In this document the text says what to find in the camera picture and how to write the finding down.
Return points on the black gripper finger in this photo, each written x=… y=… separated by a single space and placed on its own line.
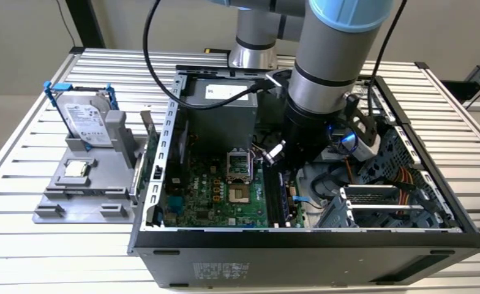
x=274 y=152

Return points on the RAM stick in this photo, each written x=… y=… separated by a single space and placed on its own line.
x=84 y=193
x=285 y=196

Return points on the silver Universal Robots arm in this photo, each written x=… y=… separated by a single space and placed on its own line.
x=326 y=61

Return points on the black RAM slot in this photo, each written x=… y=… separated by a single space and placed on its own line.
x=271 y=196

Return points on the thin locking lever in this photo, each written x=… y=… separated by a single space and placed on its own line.
x=251 y=170

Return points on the grey power supply unit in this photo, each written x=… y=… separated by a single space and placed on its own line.
x=219 y=128

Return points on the CPU socket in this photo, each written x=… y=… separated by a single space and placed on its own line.
x=239 y=193

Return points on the green motherboard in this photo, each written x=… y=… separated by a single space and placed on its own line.
x=241 y=216

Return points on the blue expansion slot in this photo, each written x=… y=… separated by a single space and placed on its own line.
x=175 y=204

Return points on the green graphics card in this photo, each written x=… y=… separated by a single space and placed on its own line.
x=150 y=134

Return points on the metal disk bay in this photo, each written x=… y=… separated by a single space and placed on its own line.
x=387 y=207

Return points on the small yellow black plug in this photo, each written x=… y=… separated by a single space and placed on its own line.
x=210 y=51

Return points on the black PC case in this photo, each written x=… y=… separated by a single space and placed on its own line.
x=265 y=263

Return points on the grey parts rack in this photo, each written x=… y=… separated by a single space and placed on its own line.
x=102 y=180

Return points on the hard disk in blue carrier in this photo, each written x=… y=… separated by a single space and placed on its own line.
x=83 y=119

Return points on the silver CPU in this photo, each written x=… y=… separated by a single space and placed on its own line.
x=76 y=169

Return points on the black camera bracket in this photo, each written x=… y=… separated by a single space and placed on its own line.
x=362 y=114

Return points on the small silver wrist camera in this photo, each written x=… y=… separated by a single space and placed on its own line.
x=367 y=151

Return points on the black frame post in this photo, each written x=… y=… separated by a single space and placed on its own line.
x=87 y=24

